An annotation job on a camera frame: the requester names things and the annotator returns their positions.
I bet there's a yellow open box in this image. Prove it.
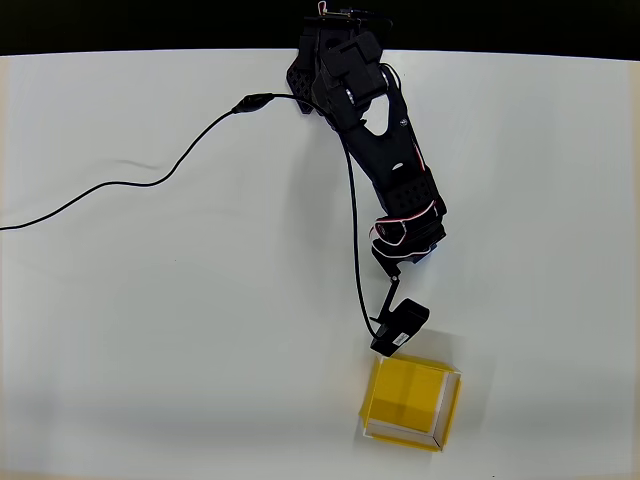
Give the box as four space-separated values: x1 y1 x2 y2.
359 353 463 454

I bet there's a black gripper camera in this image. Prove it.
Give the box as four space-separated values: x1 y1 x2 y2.
369 263 432 358

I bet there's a black camera cable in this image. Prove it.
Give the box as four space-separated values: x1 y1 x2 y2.
0 92 384 337

